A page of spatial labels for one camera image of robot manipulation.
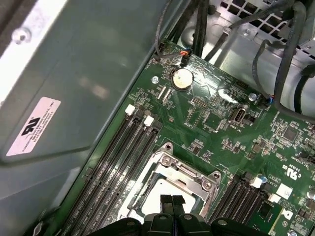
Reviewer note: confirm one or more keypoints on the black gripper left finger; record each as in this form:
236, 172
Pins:
166, 209

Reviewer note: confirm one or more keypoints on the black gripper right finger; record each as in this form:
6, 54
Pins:
179, 209

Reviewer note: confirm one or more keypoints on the silver CPU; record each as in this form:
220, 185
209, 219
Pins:
157, 196

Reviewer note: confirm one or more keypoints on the metal socket cover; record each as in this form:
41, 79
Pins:
183, 180

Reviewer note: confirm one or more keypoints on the CPU socket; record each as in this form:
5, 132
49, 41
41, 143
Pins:
161, 153

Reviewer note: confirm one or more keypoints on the green motherboard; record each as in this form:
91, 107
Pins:
221, 137

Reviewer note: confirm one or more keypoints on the silver internal USB port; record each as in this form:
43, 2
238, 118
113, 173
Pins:
238, 115

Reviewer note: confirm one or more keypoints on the silver coin cell battery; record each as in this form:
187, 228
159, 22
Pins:
182, 79

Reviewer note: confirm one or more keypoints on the black square chip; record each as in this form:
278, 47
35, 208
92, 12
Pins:
290, 134

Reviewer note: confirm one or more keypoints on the white certification sticker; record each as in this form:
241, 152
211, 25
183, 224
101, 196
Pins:
34, 125

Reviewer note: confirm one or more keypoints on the black PC case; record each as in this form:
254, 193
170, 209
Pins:
73, 61

